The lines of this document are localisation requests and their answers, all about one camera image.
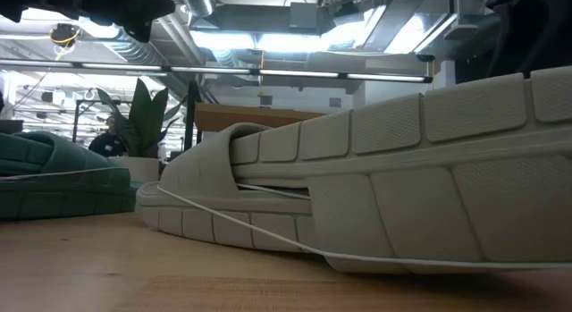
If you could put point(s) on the green foam slide sandal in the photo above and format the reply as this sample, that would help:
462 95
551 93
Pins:
67 191

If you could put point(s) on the grey foam slide sandal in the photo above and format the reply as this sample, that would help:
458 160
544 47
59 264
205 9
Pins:
447 204

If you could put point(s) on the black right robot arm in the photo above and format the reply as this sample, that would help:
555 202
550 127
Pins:
527 30

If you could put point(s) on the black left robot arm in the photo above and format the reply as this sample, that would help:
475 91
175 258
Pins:
31 1

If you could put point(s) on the long linear ceiling light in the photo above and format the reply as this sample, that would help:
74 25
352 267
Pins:
214 70

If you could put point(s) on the green spiky potted plant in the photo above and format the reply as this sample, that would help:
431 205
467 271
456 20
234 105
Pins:
143 120

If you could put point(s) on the person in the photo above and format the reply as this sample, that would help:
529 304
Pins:
107 144

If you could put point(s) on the white round plant pot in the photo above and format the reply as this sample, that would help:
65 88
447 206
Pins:
138 169

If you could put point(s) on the round silver air duct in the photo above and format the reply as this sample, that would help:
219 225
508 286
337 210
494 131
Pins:
199 1

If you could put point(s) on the wooden shelf with black frame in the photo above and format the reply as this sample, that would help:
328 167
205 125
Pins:
250 117

